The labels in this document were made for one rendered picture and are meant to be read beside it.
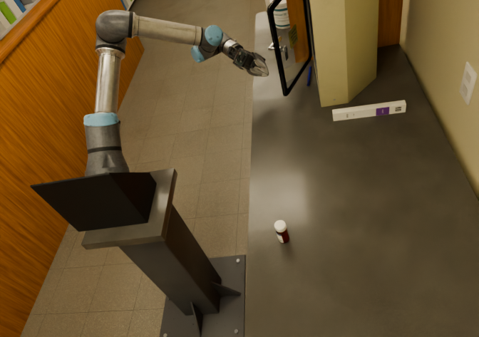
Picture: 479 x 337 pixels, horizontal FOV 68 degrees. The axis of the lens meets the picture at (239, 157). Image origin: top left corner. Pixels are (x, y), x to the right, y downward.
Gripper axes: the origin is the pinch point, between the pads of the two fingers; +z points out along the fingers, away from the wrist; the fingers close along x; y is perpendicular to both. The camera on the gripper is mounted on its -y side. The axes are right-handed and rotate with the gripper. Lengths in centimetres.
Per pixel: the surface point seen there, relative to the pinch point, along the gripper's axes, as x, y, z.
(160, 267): -91, 25, 17
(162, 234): -58, 42, 26
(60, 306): -190, 27, -38
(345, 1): 36.2, 6.7, 20.2
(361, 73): 17.4, -22.7, 24.9
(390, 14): 43, -44, 11
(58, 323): -191, 32, -28
